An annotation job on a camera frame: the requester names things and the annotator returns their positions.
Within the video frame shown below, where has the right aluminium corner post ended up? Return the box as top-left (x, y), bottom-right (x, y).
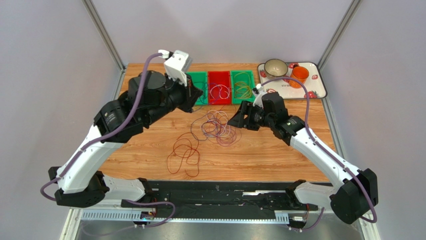
top-left (317, 0), bottom-right (363, 71)

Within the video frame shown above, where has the right green plastic bin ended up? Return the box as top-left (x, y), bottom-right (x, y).
top-left (230, 70), bottom-right (255, 105)

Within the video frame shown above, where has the left green plastic bin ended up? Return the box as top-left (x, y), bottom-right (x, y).
top-left (185, 71), bottom-right (209, 107)

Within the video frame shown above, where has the pink wire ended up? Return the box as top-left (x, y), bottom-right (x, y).
top-left (191, 104), bottom-right (242, 147)

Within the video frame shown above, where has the blue wire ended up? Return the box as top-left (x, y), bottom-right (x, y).
top-left (189, 81), bottom-right (211, 101)

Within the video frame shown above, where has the orange plastic cup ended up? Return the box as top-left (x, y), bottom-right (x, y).
top-left (288, 65), bottom-right (310, 89)

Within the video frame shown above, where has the green plastic bin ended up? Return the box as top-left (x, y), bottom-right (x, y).
top-left (185, 71), bottom-right (209, 107)
top-left (230, 70), bottom-right (255, 105)

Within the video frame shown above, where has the beige ceramic bowl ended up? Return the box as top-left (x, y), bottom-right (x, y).
top-left (264, 58), bottom-right (288, 80)

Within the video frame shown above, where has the left aluminium corner post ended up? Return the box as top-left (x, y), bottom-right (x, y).
top-left (82, 0), bottom-right (126, 72)

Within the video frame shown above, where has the aluminium frame rail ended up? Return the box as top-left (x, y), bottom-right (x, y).
top-left (61, 207), bottom-right (380, 240)

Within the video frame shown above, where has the white wire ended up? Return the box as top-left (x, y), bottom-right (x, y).
top-left (209, 83), bottom-right (231, 101)

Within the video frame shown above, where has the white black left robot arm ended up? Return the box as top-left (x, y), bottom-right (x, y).
top-left (48, 70), bottom-right (204, 208)

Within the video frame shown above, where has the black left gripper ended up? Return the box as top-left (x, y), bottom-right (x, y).
top-left (145, 72), bottom-right (205, 127)

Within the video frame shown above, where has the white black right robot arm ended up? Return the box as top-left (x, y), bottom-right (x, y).
top-left (227, 92), bottom-right (379, 225)

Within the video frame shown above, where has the aluminium corner post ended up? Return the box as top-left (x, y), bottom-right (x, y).
top-left (82, 0), bottom-right (126, 72)
top-left (317, 0), bottom-right (363, 71)

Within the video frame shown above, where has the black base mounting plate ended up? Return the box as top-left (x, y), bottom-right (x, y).
top-left (89, 179), bottom-right (334, 221)

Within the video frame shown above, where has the red plastic bin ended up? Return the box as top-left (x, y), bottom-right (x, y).
top-left (207, 71), bottom-right (232, 105)

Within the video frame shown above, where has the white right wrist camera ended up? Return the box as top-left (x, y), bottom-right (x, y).
top-left (252, 83), bottom-right (267, 108)

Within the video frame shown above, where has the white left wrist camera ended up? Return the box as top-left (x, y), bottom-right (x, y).
top-left (158, 49), bottom-right (193, 87)

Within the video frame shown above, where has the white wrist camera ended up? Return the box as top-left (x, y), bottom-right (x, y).
top-left (252, 83), bottom-right (267, 108)
top-left (158, 49), bottom-right (193, 87)

